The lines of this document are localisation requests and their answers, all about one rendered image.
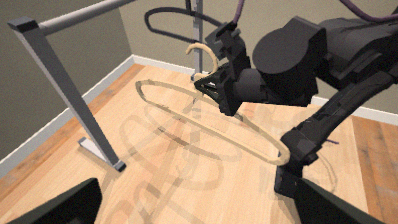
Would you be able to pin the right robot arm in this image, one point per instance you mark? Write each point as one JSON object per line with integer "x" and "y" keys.
{"x": 290, "y": 58}

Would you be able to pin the black wire hanger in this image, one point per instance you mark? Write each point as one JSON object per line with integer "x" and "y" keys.
{"x": 186, "y": 11}

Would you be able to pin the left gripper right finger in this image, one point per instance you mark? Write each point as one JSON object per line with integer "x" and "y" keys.
{"x": 316, "y": 205}

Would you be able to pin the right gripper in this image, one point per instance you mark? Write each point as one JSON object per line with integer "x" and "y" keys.
{"x": 243, "y": 84}

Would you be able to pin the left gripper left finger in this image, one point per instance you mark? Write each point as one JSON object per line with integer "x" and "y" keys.
{"x": 78, "y": 205}

